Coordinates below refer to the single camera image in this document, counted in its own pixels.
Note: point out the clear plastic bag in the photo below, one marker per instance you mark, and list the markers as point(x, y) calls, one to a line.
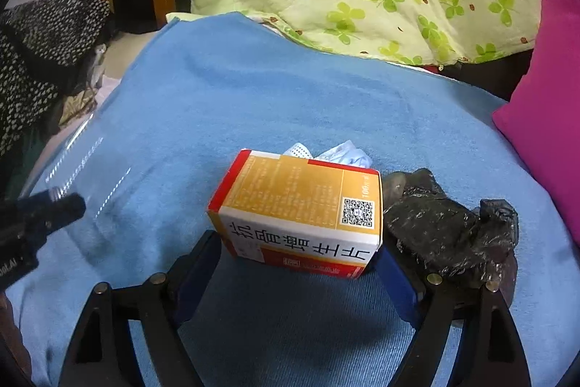
point(90, 169)

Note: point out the pale pink sheet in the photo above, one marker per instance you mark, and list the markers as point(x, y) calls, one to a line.
point(106, 90)

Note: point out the blue blanket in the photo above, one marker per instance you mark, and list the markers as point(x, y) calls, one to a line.
point(226, 97)

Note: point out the crumpled black plastic bag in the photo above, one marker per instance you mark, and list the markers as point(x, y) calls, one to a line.
point(435, 233)

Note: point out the black white dotted cloth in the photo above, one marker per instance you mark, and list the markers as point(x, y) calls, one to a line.
point(36, 51)

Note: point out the orange and white medicine box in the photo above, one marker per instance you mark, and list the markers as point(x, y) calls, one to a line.
point(290, 187)

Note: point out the light blue white bag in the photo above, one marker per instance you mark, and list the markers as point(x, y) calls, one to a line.
point(344, 153)

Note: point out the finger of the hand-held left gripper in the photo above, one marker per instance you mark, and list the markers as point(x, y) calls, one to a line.
point(59, 210)

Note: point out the magenta pillow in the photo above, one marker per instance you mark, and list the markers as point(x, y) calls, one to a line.
point(543, 133)

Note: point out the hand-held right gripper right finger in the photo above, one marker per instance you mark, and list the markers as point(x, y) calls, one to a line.
point(398, 287)

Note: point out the beige patterned cloth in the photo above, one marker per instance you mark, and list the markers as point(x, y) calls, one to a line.
point(77, 108)

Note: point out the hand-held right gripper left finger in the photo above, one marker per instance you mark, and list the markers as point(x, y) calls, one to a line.
point(195, 278)

